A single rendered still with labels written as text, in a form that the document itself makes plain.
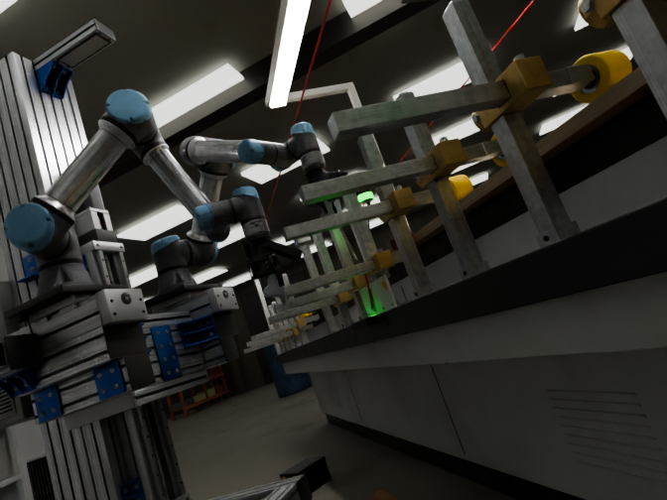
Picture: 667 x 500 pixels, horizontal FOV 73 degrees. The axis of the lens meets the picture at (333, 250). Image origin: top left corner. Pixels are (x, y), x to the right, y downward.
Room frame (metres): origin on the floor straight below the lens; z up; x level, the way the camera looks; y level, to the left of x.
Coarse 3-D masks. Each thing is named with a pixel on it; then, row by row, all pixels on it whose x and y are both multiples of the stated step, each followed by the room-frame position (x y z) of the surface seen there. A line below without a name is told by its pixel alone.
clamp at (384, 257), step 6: (384, 252) 1.35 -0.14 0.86; (390, 252) 1.35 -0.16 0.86; (372, 258) 1.37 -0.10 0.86; (378, 258) 1.34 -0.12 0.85; (384, 258) 1.35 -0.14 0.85; (390, 258) 1.35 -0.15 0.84; (378, 264) 1.34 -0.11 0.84; (384, 264) 1.34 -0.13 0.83; (390, 264) 1.35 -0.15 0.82; (378, 270) 1.36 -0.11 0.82; (384, 270) 1.41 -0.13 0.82
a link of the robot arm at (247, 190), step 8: (232, 192) 1.27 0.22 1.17; (240, 192) 1.25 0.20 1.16; (248, 192) 1.26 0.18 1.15; (256, 192) 1.28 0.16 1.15; (232, 200) 1.25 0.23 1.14; (240, 200) 1.25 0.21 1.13; (248, 200) 1.25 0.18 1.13; (256, 200) 1.27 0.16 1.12; (240, 208) 1.25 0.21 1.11; (248, 208) 1.25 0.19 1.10; (256, 208) 1.26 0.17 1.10; (240, 216) 1.26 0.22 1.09; (248, 216) 1.25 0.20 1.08; (256, 216) 1.26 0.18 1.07; (264, 216) 1.28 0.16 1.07
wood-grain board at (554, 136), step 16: (624, 80) 0.67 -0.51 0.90; (640, 80) 0.65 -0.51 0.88; (608, 96) 0.70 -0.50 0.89; (624, 96) 0.68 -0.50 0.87; (640, 96) 0.70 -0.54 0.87; (592, 112) 0.73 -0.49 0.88; (608, 112) 0.72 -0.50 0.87; (560, 128) 0.80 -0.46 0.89; (576, 128) 0.77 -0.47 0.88; (592, 128) 0.79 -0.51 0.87; (544, 144) 0.84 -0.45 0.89; (560, 144) 0.82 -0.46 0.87; (544, 160) 0.91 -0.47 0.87; (496, 176) 0.99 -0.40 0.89; (512, 176) 0.95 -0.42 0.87; (480, 192) 1.06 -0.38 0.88; (496, 192) 1.08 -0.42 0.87; (464, 208) 1.15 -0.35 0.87; (432, 224) 1.31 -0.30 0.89
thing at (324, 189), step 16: (480, 144) 0.93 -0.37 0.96; (496, 144) 0.94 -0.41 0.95; (416, 160) 0.88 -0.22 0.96; (432, 160) 0.89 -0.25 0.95; (480, 160) 0.96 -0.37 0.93; (352, 176) 0.84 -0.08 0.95; (368, 176) 0.85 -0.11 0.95; (384, 176) 0.86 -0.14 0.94; (400, 176) 0.87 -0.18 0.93; (416, 176) 0.90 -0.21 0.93; (304, 192) 0.81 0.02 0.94; (320, 192) 0.82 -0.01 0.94; (336, 192) 0.83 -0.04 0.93; (352, 192) 0.86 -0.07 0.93
